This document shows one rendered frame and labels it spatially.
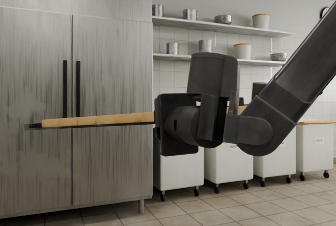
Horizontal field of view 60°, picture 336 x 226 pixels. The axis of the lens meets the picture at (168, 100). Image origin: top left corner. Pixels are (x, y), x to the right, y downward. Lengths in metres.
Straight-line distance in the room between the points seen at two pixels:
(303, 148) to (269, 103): 3.71
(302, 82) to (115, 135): 2.23
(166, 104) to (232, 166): 2.93
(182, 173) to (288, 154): 1.42
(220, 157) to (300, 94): 2.92
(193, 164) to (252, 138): 2.78
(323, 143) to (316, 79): 3.90
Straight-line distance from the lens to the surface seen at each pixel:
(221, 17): 3.87
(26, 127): 0.79
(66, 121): 0.72
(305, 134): 4.07
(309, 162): 4.16
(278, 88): 0.37
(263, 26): 4.22
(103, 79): 2.50
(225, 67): 0.40
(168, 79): 3.66
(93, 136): 2.49
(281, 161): 3.82
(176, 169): 3.04
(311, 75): 0.39
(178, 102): 0.48
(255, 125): 0.35
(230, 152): 3.34
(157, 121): 0.48
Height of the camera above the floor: 1.03
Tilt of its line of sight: level
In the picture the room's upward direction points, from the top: straight up
